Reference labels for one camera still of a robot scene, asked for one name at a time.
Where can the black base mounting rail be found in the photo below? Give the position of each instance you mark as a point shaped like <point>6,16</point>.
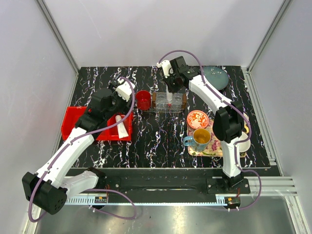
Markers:
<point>177,185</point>

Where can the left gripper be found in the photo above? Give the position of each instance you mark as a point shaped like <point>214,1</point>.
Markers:
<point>125,107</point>

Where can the blue mug yellow inside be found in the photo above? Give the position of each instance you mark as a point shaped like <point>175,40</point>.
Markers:
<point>198,141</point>

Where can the red plastic organizer bin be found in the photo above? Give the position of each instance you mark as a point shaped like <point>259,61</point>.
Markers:
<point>74,113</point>

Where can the teal ceramic plate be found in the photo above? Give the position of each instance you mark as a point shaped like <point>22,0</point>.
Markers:
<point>217,77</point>

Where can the white toothpaste tube red cap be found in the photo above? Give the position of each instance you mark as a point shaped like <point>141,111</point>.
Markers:
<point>169,97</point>

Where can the orange floral bowl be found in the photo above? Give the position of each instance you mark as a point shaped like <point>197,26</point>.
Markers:
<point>197,119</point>

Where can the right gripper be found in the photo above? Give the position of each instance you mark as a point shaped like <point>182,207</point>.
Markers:
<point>170,88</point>

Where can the clear acrylic toothbrush holder rack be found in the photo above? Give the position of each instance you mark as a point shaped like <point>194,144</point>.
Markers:
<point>162,104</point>

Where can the yellow cup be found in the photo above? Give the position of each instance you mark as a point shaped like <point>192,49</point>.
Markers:
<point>246,128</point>

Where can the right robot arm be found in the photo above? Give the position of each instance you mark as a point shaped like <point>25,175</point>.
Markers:
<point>228,118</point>

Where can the red cup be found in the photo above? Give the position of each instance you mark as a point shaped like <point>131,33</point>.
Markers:
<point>143,100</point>

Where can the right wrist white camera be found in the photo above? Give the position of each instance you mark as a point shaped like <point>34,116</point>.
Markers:
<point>166,68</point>

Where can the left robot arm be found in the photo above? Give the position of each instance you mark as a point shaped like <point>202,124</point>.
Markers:
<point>48,187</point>

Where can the white small bowl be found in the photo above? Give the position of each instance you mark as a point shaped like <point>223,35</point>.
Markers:
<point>244,146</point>

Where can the white toothpaste tube black cap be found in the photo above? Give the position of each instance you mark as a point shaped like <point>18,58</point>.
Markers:
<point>121,129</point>

